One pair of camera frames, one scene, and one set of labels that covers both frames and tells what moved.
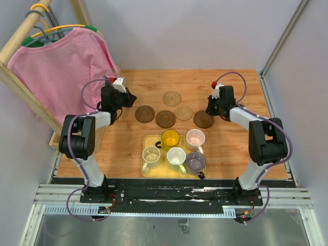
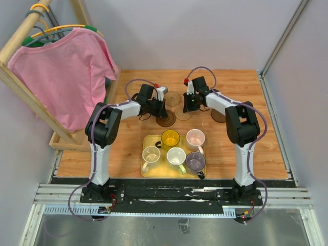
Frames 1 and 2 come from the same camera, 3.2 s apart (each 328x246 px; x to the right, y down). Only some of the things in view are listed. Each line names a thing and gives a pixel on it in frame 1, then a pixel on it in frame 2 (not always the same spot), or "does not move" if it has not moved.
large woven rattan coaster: (171, 98) does not move
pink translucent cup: (195, 139) does not move
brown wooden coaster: (165, 119) does not move
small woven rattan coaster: (183, 113) does not move
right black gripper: (209, 109) to (187, 107)
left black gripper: (130, 98) to (162, 111)
